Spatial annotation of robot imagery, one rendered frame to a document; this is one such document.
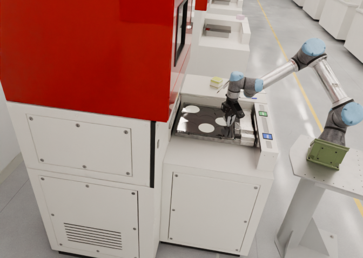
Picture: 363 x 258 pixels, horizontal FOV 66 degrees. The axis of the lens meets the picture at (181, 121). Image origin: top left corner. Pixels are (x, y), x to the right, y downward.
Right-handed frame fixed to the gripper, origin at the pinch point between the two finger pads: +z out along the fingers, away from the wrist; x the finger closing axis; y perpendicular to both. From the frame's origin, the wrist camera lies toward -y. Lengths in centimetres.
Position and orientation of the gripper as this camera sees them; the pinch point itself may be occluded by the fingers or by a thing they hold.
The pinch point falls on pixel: (229, 125)
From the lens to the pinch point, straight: 182.4
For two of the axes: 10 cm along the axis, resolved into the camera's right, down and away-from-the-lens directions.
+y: -4.5, -5.1, 7.3
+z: -0.7, 8.4, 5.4
